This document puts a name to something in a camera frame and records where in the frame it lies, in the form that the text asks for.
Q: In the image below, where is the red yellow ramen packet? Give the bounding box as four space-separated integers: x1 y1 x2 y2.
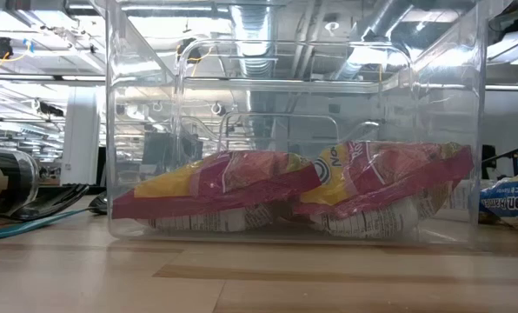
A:
110 150 323 234
293 139 475 239

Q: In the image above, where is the seasoning jar white lid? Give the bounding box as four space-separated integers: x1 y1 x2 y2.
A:
0 146 41 218

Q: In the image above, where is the large clear plastic bin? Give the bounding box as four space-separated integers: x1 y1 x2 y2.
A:
104 0 488 244

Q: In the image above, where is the white building column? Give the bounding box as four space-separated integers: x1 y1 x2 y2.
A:
61 86 102 186

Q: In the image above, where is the black background rod stand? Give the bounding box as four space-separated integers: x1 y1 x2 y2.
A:
480 139 518 180

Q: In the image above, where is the blue ramen packet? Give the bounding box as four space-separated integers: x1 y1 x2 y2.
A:
478 155 518 238

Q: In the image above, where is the black ceiling-mounted device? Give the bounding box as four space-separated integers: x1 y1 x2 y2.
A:
0 37 15 61

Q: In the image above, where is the silver ribbed ceiling duct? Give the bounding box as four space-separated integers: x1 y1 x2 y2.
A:
230 3 278 79

